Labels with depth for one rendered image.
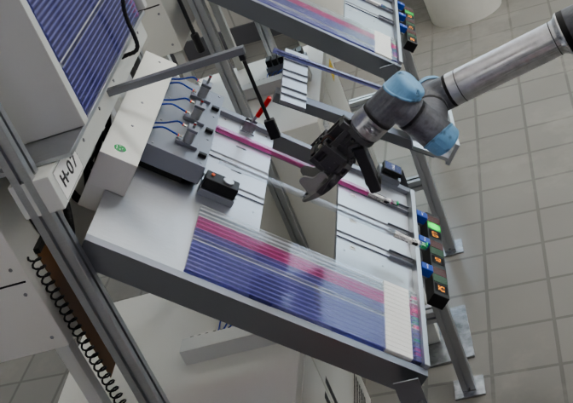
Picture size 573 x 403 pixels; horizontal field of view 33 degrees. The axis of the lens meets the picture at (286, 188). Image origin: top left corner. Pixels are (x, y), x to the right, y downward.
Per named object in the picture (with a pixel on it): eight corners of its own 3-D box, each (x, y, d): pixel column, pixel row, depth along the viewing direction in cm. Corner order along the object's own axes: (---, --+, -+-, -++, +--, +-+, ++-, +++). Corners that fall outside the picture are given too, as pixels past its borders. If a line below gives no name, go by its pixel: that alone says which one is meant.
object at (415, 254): (401, 211, 252) (414, 190, 248) (413, 390, 196) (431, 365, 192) (396, 210, 251) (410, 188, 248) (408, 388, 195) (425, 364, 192)
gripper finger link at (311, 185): (286, 188, 214) (314, 159, 211) (307, 204, 216) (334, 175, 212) (286, 195, 212) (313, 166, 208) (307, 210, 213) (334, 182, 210)
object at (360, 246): (402, 202, 250) (408, 192, 249) (413, 379, 194) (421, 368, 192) (334, 173, 247) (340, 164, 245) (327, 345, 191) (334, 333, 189)
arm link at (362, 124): (389, 119, 209) (390, 137, 202) (374, 133, 211) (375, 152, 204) (362, 98, 207) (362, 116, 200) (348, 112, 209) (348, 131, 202)
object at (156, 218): (266, 152, 245) (274, 136, 243) (238, 320, 189) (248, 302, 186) (143, 100, 240) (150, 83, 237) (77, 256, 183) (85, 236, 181)
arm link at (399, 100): (430, 102, 197) (398, 77, 195) (392, 138, 202) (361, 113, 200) (428, 86, 204) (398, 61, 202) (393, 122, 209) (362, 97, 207)
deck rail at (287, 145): (401, 207, 253) (412, 189, 250) (401, 211, 252) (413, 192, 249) (144, 97, 241) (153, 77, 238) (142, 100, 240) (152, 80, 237)
